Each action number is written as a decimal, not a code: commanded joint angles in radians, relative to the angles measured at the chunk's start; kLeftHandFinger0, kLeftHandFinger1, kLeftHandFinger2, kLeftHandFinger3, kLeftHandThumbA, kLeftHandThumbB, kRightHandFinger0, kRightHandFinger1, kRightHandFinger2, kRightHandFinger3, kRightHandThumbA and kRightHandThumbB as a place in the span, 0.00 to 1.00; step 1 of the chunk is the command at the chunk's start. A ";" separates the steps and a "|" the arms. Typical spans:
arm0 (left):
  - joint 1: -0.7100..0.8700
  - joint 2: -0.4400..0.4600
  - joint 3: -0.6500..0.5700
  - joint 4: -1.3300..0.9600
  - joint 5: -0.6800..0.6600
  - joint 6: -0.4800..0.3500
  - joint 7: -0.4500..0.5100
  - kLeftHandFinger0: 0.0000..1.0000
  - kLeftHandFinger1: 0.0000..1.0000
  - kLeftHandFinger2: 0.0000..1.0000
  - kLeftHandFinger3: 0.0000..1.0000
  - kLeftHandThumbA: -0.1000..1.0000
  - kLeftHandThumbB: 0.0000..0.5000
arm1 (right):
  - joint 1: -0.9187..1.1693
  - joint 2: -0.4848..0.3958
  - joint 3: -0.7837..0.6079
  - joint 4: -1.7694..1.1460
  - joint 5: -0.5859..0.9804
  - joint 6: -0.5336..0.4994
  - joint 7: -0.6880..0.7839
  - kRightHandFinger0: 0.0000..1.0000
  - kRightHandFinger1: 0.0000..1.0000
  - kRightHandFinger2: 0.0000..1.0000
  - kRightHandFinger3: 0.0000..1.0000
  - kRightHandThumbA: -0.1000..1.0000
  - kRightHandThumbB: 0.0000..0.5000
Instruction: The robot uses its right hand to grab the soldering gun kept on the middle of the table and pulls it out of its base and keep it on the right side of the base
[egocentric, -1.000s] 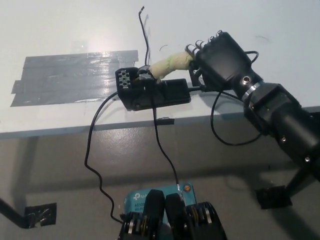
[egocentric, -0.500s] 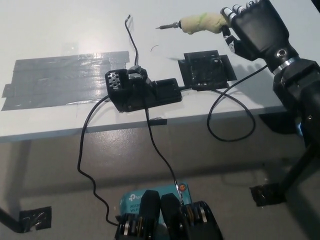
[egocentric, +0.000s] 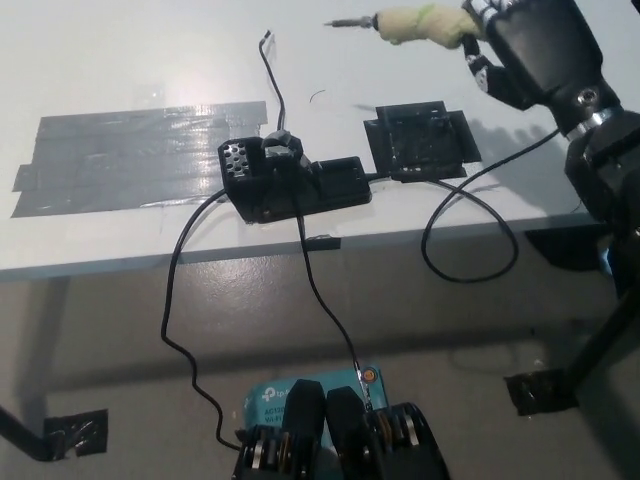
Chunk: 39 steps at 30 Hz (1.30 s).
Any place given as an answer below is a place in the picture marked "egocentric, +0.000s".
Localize dark object under table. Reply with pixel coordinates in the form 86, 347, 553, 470
524, 227, 616, 274

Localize large grey tape patch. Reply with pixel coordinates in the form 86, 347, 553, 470
9, 101, 269, 220

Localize long black cable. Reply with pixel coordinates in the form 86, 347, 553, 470
258, 30, 374, 411

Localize teal tp-link box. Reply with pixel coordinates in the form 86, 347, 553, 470
244, 366, 390, 434

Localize soldering iron with yellowish handle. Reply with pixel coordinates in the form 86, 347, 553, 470
322, 2, 484, 51

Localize black floor tape patch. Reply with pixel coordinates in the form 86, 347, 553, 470
503, 368, 581, 417
43, 409, 110, 459

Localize square black tape patch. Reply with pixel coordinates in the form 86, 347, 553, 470
363, 99, 482, 182

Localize black robot body blocks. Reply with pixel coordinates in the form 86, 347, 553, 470
230, 378, 451, 480

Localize black table leg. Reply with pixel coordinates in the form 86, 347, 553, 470
0, 405, 51, 462
562, 287, 640, 401

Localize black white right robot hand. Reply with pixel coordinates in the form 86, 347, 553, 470
459, 0, 626, 136

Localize black soldering iron cable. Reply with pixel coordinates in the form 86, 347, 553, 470
367, 127, 561, 284

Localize black soldering iron base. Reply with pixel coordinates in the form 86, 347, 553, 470
217, 128, 372, 225

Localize black cable with kinks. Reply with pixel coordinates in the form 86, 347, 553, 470
159, 192, 244, 451

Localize small black tape strip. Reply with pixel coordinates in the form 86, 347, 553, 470
303, 235, 342, 251

